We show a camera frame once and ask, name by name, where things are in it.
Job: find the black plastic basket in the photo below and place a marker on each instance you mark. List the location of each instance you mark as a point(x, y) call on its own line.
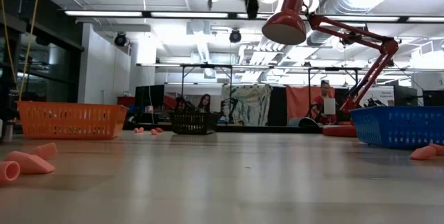
point(193, 123)

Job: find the blue plastic basket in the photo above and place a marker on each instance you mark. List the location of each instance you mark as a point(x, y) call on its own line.
point(399, 127)

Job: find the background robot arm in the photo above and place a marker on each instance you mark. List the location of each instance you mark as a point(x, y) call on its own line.
point(230, 106)
point(182, 105)

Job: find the black ceiling spotlight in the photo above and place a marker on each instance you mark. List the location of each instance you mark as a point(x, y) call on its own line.
point(120, 39)
point(234, 36)

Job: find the red desk lamp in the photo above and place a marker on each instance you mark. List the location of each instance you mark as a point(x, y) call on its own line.
point(286, 26)

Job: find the ceiling light strip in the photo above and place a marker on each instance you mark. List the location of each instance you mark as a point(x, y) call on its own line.
point(409, 19)
point(189, 15)
point(104, 14)

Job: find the black-legged tall table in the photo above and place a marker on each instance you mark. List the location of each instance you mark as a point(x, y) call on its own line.
point(333, 68)
point(206, 66)

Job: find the pale painted mural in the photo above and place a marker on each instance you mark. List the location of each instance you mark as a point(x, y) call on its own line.
point(249, 99)

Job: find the black curtain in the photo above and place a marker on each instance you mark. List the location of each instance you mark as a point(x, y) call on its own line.
point(277, 107)

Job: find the orange curtain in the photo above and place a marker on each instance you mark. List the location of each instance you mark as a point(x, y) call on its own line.
point(298, 102)

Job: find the black monitor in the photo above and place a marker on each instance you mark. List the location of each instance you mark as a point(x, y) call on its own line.
point(405, 95)
point(433, 97)
point(149, 97)

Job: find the person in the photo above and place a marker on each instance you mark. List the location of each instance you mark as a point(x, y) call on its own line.
point(319, 104)
point(204, 103)

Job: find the white paper sheet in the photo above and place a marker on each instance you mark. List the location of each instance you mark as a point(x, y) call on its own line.
point(329, 106)

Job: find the white sign board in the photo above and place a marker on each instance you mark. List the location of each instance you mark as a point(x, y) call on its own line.
point(381, 94)

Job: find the orange plastic basket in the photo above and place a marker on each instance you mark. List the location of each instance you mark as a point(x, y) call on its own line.
point(69, 121)

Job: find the grey clamp knob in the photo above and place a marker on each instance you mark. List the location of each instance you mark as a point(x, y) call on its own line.
point(7, 130)

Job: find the pink eraser caps left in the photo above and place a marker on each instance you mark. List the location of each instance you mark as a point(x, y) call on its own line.
point(29, 163)

